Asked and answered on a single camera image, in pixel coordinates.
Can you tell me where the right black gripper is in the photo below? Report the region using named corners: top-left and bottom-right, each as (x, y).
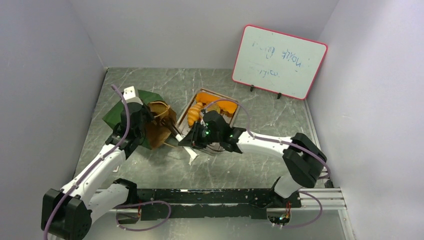
top-left (179, 121), bottom-right (222, 150)

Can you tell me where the green paper bag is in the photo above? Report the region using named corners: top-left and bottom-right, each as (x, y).
top-left (101, 89), bottom-right (178, 151)

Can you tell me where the brown bread slice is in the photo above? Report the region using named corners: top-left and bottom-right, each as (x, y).
top-left (207, 103), bottom-right (221, 114)

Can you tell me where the fake croissant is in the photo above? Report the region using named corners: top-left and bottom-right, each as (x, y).
top-left (187, 102), bottom-right (203, 127)

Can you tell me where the braided fake bread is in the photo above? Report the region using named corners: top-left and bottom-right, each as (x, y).
top-left (195, 92), bottom-right (238, 115)

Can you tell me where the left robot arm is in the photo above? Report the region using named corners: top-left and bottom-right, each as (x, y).
top-left (40, 102), bottom-right (155, 240)

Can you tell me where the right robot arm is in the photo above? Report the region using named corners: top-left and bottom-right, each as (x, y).
top-left (178, 110), bottom-right (327, 207)

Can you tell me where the metal tray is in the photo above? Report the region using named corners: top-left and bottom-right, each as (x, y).
top-left (175, 88), bottom-right (240, 136)

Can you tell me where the black base beam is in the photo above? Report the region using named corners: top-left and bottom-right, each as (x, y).
top-left (112, 178), bottom-right (302, 221)

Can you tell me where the red framed whiteboard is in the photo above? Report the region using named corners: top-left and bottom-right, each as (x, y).
top-left (232, 24), bottom-right (328, 100)

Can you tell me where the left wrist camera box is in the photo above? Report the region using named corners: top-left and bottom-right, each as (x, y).
top-left (123, 86), bottom-right (144, 105)

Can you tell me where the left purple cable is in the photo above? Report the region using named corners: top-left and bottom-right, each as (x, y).
top-left (42, 84), bottom-right (172, 240)

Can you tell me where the purple cable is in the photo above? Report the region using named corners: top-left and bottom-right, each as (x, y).
top-left (202, 98), bottom-right (332, 230)
top-left (42, 84), bottom-right (172, 240)

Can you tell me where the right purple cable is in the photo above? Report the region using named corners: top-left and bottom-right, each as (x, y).
top-left (202, 98), bottom-right (332, 230)

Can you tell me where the aluminium frame rail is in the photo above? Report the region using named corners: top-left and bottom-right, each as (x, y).
top-left (54, 188), bottom-right (348, 213)

